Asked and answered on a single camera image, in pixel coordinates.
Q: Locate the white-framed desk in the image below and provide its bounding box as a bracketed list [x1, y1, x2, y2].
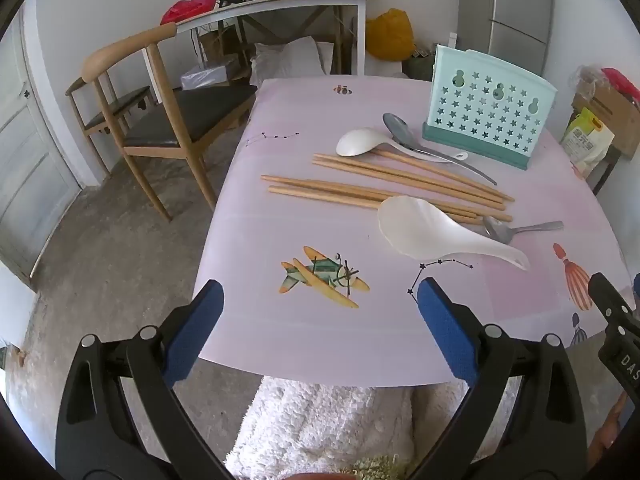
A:
[175, 0, 376, 78]

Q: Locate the teal star-perforated utensil holder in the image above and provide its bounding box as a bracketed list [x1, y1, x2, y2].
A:
[422, 44, 558, 171]

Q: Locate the clear plastic bag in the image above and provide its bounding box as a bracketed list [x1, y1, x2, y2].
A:
[570, 65, 606, 97]

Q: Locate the white pillow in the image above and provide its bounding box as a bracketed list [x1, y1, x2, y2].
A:
[250, 37, 335, 86]

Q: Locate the large cardboard box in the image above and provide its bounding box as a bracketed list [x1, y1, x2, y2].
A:
[572, 77, 640, 159]

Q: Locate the dark green bag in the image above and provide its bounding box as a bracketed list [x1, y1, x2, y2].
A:
[402, 50, 436, 82]

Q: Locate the red plastic bag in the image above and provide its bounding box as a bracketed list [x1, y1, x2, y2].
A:
[160, 0, 216, 26]
[600, 67, 640, 104]

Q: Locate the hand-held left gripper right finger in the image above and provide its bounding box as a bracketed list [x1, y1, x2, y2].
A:
[405, 276, 588, 480]

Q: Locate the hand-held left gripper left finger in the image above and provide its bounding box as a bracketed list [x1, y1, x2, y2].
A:
[55, 279, 236, 480]

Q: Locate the small brown cardboard box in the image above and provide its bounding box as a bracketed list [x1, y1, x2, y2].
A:
[197, 25, 246, 63]

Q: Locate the bundle of wooden chopsticks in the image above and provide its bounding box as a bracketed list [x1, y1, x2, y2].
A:
[260, 149, 516, 226]

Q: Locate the pink printed tablecloth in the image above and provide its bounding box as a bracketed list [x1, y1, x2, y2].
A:
[192, 76, 640, 389]

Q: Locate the wooden chair with dark seat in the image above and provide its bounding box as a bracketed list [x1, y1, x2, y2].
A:
[65, 77, 153, 173]
[82, 22, 259, 223]

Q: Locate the white and yellow rice bag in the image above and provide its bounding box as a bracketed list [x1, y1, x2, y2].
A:
[560, 107, 616, 179]

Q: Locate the white fleece clothing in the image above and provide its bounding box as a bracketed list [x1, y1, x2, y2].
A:
[225, 375, 471, 480]

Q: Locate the plastic-wrapped box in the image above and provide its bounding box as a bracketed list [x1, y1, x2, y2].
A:
[181, 57, 239, 91]

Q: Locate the white panel door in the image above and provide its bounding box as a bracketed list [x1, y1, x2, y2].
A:
[0, 35, 82, 281]

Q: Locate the white plastic rice paddle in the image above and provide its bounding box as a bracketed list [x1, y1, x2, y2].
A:
[377, 196, 530, 272]

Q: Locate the white soup spoon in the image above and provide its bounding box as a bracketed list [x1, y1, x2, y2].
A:
[336, 129, 469, 164]

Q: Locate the metal spoon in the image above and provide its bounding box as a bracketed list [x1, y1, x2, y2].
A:
[482, 217, 565, 244]

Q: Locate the grey refrigerator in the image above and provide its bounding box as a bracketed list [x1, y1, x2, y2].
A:
[487, 0, 556, 76]

